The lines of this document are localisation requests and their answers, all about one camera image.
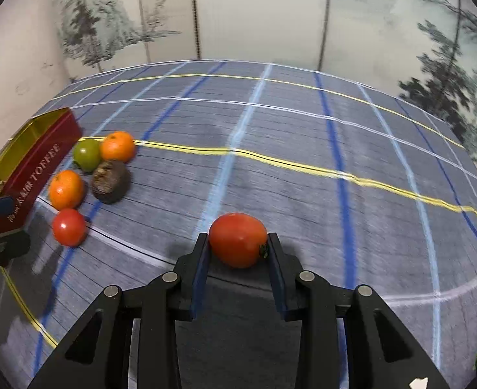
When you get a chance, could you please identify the grey plaid tablecloth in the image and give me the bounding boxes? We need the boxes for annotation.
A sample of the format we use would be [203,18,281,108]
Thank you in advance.
[0,60,477,389]

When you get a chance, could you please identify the red and gold tin box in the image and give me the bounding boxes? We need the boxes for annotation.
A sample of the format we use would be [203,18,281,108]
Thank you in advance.
[0,107,83,240]

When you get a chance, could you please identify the red tomato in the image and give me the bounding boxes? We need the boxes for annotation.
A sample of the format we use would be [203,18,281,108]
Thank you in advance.
[52,208,87,248]
[209,212,268,269]

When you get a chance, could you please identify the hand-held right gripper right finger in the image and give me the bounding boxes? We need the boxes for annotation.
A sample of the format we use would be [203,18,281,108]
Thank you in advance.
[266,233,450,389]

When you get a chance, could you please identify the green tomato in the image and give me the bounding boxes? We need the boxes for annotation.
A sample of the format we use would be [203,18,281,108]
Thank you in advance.
[73,139,102,172]

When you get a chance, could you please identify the dark wrinkled passion fruit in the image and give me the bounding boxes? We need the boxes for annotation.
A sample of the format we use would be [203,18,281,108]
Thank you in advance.
[91,160,131,204]

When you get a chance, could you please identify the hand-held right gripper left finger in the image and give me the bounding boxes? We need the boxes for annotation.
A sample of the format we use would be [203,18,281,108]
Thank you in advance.
[28,233,210,389]

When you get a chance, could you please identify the orange mandarin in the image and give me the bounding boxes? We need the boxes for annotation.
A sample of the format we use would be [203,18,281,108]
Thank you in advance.
[100,131,137,163]
[49,170,85,210]

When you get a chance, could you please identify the painted folding screen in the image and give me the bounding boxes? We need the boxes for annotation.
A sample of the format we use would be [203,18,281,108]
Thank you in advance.
[50,0,477,163]

